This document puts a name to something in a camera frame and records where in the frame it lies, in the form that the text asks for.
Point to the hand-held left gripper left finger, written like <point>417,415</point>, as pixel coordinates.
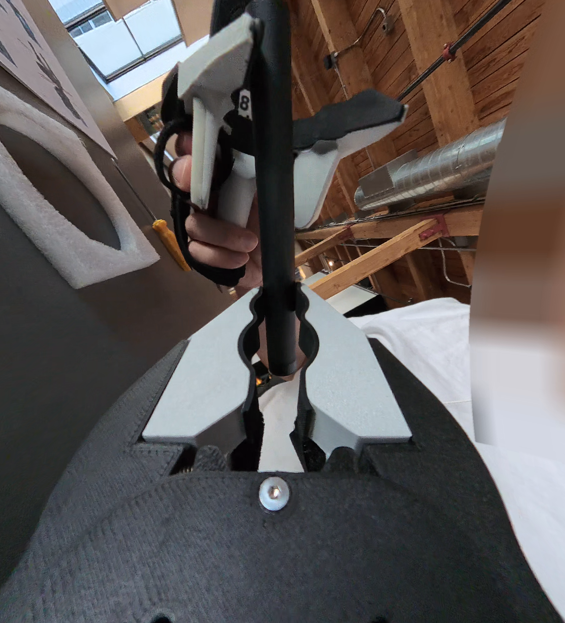
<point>204,389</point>

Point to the person's right hand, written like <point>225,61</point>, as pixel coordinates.
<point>224,243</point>

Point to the white foam square with hole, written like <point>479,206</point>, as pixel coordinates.
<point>44,228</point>

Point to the beige window roller blinds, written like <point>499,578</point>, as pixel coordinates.
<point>190,19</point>

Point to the printed instruction sheet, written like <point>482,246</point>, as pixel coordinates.
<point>0,48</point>

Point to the black electric screwdriver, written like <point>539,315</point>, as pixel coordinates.
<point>272,194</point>

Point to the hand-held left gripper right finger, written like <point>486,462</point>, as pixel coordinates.
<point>355,389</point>

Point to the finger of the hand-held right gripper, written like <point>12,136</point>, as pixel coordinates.
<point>316,170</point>
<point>214,63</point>

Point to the silver spiral air duct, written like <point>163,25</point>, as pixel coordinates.
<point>438,165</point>

